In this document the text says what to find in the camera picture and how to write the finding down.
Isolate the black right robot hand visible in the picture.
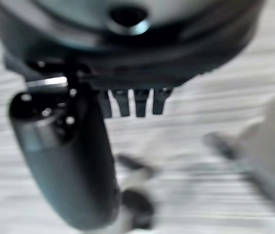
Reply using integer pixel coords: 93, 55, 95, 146
0, 0, 266, 232

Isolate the robot leg with dark foot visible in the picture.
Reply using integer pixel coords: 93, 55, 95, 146
115, 153, 159, 230

